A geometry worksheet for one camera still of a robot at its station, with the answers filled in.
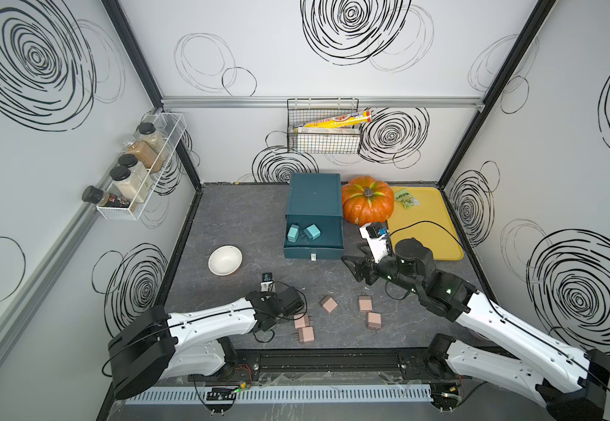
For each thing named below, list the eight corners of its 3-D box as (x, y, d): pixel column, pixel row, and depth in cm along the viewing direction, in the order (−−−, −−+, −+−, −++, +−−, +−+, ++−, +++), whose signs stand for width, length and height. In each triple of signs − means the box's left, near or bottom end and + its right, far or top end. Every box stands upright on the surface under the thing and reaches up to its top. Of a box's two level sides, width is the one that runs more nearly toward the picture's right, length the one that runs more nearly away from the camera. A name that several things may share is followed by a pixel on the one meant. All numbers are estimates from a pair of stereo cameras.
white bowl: (208, 280, 93) (204, 273, 88) (216, 252, 100) (212, 245, 96) (240, 280, 93) (237, 273, 88) (245, 252, 100) (242, 245, 96)
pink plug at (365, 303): (358, 312, 85) (359, 310, 84) (356, 297, 89) (357, 295, 87) (372, 312, 85) (373, 310, 84) (370, 297, 89) (371, 295, 87)
